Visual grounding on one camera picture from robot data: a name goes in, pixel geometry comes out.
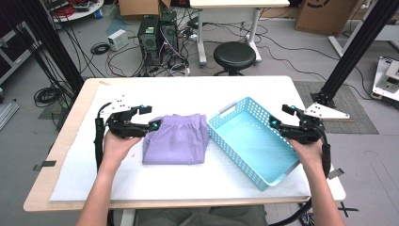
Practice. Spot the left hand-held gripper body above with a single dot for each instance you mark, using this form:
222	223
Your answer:
120	125

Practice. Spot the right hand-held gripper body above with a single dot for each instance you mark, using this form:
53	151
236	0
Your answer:
309	132

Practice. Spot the purple shorts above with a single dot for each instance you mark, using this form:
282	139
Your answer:
177	141

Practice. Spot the light blue plastic basket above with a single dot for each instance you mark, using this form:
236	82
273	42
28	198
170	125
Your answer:
254	144

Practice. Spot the person's right hand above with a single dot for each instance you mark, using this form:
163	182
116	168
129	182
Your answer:
310	153

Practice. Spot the person's left hand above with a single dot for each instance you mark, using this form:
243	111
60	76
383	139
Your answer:
116	149

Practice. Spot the grey floor mat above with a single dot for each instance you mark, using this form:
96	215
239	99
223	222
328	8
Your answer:
351	125

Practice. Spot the grey tape strip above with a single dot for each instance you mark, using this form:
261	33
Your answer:
335	173
45	164

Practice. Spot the black computer tower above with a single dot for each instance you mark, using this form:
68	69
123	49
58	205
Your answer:
148	39
169	33

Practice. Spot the white box device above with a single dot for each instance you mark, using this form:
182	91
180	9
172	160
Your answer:
117	39

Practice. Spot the black round stool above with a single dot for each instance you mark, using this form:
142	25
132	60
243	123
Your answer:
234	56

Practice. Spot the black metal stand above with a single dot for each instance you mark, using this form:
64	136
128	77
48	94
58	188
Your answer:
50	44
357	44

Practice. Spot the white flat device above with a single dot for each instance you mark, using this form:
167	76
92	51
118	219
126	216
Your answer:
387	80

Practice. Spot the large cardboard box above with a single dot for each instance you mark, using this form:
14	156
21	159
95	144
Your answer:
326	15

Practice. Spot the small cardboard box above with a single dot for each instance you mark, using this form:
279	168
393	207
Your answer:
142	7

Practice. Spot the person's legs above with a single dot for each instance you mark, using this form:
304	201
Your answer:
200	217

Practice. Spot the round white table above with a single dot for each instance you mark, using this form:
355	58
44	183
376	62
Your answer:
82	13

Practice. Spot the white desk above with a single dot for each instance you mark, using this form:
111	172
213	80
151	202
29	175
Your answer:
238	3

